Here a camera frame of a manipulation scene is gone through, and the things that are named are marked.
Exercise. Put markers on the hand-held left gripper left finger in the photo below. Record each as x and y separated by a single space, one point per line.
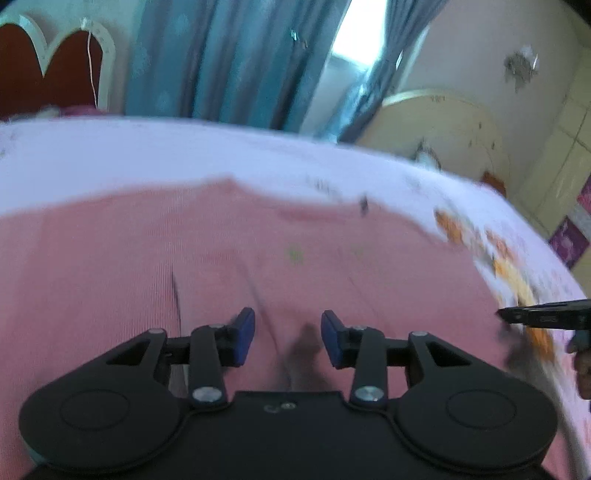
244 328

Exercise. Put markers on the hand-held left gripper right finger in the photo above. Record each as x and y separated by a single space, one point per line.
330 328

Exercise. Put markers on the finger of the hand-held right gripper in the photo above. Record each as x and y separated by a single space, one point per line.
535 316

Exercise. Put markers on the pink knitted garment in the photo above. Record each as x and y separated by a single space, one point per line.
138 258

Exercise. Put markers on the cream wardrobe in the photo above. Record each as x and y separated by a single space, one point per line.
561 161

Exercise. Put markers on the floral bed sheet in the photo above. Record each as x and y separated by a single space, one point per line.
138 152

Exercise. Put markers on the cream arched furniture panel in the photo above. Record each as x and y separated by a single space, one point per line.
443 129

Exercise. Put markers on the teal curtain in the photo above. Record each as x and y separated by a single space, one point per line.
221 60

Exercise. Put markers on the bright window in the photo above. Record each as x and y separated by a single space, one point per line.
355 41

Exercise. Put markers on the red heart-shaped headboard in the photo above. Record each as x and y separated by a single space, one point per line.
55 69

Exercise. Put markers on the purple wall sticker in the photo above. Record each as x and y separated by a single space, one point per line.
567 242

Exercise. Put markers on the silver wall decoration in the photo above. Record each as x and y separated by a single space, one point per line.
521 67

